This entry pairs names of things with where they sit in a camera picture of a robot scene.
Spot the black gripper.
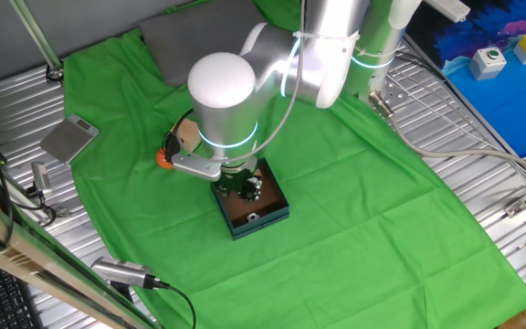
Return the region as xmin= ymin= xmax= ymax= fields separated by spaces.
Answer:
xmin=211 ymin=167 xmax=264 ymax=204

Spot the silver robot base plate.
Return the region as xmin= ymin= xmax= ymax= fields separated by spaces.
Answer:
xmin=366 ymin=78 xmax=411 ymax=113

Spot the aluminium pole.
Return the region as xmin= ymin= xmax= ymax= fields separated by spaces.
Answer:
xmin=8 ymin=0 xmax=67 ymax=83

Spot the grey box green button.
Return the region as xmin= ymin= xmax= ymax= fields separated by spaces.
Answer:
xmin=468 ymin=47 xmax=508 ymax=82

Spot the black camera stand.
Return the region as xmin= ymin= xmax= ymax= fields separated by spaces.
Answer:
xmin=110 ymin=279 xmax=135 ymax=303

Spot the green cloth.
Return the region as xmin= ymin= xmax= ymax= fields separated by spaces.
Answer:
xmin=63 ymin=0 xmax=526 ymax=329

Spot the white power strip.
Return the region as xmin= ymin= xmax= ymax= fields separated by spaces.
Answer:
xmin=422 ymin=0 xmax=472 ymax=24

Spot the metal desk frame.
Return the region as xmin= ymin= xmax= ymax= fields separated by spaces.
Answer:
xmin=0 ymin=136 xmax=162 ymax=329

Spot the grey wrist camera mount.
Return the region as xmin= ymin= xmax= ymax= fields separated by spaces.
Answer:
xmin=170 ymin=153 xmax=224 ymax=183

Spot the silver digital scale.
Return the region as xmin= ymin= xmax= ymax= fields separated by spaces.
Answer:
xmin=38 ymin=113 xmax=101 ymax=165

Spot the grey corrugated conduit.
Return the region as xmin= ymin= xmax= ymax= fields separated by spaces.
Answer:
xmin=368 ymin=90 xmax=526 ymax=184

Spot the dark green gift box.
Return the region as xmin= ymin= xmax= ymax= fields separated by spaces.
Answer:
xmin=210 ymin=157 xmax=290 ymax=241

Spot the blue patterned mat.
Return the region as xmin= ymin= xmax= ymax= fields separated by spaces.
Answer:
xmin=406 ymin=0 xmax=526 ymax=159

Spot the large wooden block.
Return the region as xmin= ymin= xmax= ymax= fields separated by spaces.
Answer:
xmin=175 ymin=119 xmax=203 ymax=154

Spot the black camera cable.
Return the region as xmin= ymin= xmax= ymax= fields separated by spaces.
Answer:
xmin=153 ymin=279 xmax=198 ymax=329

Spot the orange toy basketball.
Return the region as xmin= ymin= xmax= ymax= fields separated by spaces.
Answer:
xmin=155 ymin=148 xmax=175 ymax=171

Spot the small silver camera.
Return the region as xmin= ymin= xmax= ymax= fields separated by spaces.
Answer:
xmin=30 ymin=161 xmax=54 ymax=196

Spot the long silver ribbed camera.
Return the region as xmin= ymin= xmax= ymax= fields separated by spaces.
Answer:
xmin=89 ymin=255 xmax=172 ymax=292

